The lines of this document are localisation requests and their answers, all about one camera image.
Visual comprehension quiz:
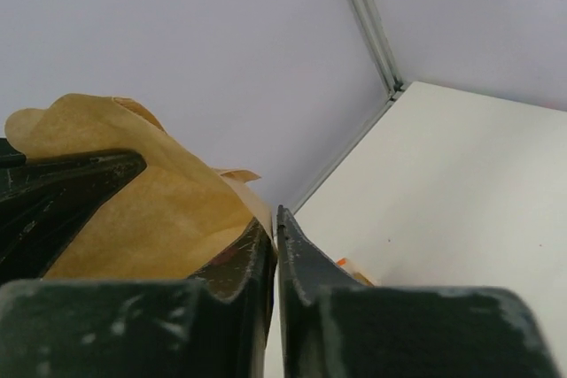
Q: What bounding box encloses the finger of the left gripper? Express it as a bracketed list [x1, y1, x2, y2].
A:
[1, 138, 146, 280]

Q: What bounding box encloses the orange coffee filter box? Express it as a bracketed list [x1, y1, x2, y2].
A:
[336, 258, 381, 287]

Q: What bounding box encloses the aluminium corner frame post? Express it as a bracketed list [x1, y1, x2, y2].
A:
[289, 0, 408, 213]

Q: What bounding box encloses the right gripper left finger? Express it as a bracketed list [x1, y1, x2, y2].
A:
[186, 219, 276, 377]

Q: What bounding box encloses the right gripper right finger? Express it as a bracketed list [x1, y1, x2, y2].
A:
[276, 205, 365, 377]

